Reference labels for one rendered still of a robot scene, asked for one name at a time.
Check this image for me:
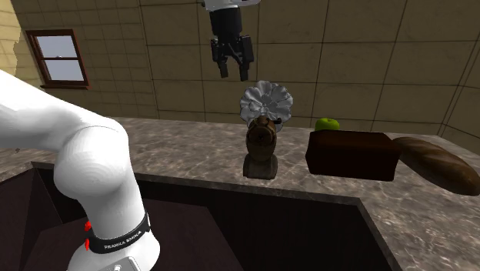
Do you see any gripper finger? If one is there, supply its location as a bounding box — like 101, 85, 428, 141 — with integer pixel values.
210, 37, 230, 79
232, 34, 255, 82

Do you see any green apple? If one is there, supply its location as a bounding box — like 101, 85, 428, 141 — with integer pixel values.
313, 117, 341, 132

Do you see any brown bear figure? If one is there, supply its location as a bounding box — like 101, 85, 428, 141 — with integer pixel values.
242, 115, 279, 181

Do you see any silver flower ornament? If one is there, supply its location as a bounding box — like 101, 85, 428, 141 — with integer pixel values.
239, 79, 295, 132

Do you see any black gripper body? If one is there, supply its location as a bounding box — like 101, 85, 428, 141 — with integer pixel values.
208, 7, 244, 57

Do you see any brown framed window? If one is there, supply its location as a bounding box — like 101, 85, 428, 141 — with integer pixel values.
25, 28, 92, 91

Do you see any dark brown box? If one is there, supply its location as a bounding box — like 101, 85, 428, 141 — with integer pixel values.
305, 129, 402, 182

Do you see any brown baguette loaf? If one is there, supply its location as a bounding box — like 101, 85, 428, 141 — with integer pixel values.
391, 135, 480, 197

